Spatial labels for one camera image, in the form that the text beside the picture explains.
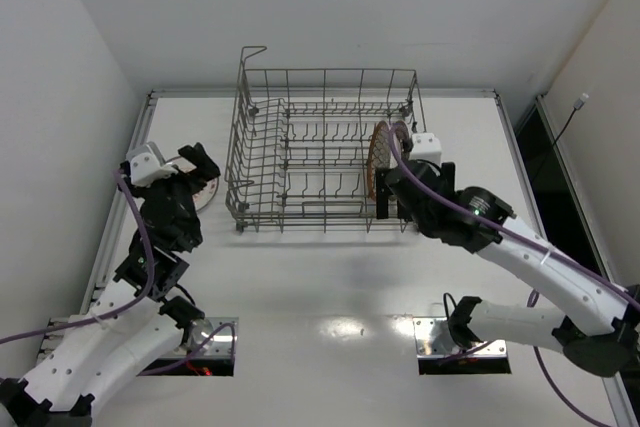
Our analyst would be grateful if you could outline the floral plate brown rim front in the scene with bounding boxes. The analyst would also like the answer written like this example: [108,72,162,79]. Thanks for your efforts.
[366,121,391,201]

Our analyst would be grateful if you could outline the white plate red characters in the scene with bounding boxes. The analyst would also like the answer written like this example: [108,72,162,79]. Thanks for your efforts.
[169,156,220,213]

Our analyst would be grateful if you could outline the black wall cable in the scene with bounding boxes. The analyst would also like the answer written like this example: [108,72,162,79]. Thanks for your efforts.
[524,91,591,188]

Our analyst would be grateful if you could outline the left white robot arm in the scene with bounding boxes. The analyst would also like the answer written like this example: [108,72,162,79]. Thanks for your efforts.
[1,142,221,426]

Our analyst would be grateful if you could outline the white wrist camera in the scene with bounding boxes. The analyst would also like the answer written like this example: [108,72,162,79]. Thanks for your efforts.
[409,132,442,166]
[126,142,177,187]

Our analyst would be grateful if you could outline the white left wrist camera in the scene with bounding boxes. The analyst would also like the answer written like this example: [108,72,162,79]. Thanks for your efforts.
[126,142,177,187]

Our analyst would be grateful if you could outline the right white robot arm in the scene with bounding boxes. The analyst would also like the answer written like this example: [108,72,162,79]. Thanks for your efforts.
[376,160,639,378]

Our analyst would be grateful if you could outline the metal base plate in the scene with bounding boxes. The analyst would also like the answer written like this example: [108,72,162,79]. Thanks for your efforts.
[413,317,508,362]
[44,315,240,361]

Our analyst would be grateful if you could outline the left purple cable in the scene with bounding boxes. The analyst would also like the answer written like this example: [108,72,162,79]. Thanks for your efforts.
[0,169,236,378]

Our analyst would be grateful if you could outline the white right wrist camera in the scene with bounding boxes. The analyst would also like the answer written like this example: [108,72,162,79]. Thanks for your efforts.
[409,132,442,166]

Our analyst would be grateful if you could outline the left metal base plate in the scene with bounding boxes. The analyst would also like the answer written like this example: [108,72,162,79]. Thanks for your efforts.
[44,315,240,361]

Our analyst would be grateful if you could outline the grey wire dish rack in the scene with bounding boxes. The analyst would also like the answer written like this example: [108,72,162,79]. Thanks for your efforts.
[225,45,426,233]

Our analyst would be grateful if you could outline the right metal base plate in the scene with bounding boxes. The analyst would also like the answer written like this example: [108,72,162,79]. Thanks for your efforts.
[413,317,508,362]

